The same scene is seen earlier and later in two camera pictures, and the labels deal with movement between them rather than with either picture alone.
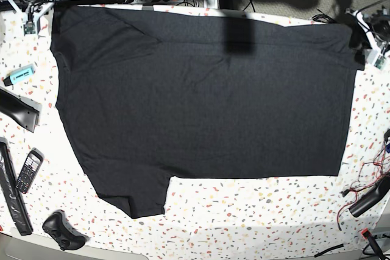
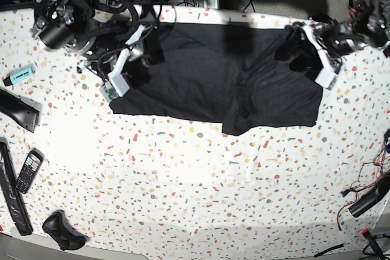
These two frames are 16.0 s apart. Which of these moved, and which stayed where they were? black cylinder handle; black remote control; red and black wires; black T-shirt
Moved: black T-shirt
Stayed: red and black wires; black cylinder handle; black remote control
